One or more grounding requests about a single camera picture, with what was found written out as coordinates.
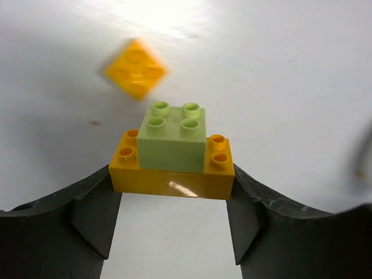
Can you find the orange yellow lego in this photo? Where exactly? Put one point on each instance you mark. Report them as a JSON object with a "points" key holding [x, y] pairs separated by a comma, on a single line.
{"points": [[215, 182]]}

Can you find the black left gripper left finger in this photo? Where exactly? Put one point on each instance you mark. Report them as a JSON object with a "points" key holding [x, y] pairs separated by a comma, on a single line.
{"points": [[67, 234]]}

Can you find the orange square lego plate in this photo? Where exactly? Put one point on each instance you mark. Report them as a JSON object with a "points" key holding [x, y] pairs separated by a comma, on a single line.
{"points": [[135, 70]]}

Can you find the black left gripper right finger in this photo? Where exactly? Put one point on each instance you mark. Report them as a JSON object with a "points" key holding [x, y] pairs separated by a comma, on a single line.
{"points": [[274, 236]]}

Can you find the pale green square lego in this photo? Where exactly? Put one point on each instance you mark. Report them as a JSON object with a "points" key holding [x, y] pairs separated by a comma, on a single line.
{"points": [[173, 138]]}

